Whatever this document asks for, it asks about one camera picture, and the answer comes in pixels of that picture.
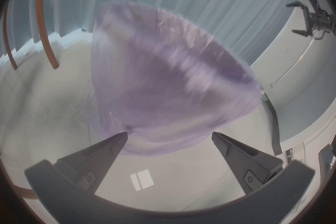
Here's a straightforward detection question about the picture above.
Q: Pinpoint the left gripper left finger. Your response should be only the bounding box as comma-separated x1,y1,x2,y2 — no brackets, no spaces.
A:
54,132,128,194

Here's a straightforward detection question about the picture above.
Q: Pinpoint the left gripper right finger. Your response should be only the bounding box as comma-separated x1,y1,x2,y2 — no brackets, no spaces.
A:
211,132,284,195

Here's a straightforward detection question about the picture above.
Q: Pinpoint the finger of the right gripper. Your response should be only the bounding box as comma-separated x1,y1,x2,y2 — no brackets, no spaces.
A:
286,1,306,10
292,29,312,37

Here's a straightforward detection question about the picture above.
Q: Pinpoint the purple plastic bag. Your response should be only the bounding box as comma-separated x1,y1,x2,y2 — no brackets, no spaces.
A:
90,0,263,156

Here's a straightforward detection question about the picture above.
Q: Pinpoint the white cushioned wooden chair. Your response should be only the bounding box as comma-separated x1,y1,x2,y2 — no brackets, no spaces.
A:
4,0,59,200

